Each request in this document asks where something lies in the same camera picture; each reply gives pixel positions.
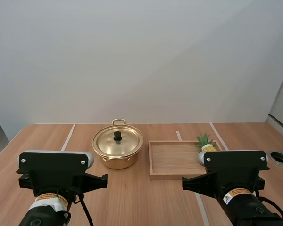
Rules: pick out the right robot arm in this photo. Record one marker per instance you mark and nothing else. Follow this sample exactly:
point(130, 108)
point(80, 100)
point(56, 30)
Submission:
point(247, 209)

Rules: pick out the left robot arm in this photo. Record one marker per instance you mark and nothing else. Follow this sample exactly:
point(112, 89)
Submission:
point(41, 213)

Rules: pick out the gold lid with black knob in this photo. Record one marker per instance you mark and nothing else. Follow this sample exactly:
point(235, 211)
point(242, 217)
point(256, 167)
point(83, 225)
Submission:
point(108, 143)

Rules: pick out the shallow wooden tray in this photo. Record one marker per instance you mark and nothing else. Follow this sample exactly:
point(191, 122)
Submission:
point(172, 160)

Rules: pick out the yellow toy pineapple green crown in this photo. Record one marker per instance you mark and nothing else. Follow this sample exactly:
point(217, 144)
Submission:
point(208, 147)

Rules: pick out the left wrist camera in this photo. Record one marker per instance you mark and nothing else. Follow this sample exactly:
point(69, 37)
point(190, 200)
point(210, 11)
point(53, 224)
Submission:
point(54, 168)

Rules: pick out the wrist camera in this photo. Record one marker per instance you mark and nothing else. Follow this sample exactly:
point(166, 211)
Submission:
point(54, 168)
point(233, 167)

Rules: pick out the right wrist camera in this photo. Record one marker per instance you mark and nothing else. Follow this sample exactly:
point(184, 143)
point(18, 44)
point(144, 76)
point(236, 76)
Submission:
point(233, 167)

